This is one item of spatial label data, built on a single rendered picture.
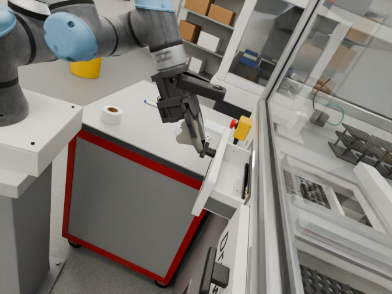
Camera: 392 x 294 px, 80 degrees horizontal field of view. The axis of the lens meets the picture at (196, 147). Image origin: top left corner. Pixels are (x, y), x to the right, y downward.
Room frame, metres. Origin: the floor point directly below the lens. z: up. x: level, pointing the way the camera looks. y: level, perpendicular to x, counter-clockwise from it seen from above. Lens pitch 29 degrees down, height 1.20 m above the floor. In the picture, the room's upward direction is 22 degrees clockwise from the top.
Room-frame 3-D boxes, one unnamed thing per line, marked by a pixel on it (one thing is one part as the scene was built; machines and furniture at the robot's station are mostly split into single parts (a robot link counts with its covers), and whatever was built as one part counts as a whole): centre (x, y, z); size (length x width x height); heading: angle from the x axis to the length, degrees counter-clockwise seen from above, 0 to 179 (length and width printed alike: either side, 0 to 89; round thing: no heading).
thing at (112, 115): (0.74, 0.33, 0.78); 0.07 x 0.07 x 0.04
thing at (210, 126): (1.00, -0.06, 0.77); 0.13 x 0.09 x 0.02; 87
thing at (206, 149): (0.53, -0.04, 0.91); 0.07 x 0.04 x 0.01; 177
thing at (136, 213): (0.95, 0.14, 0.38); 0.62 x 0.58 x 0.76; 177
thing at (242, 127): (0.86, -0.14, 0.88); 0.07 x 0.05 x 0.07; 177
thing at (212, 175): (0.53, -0.06, 0.87); 0.29 x 0.02 x 0.11; 177
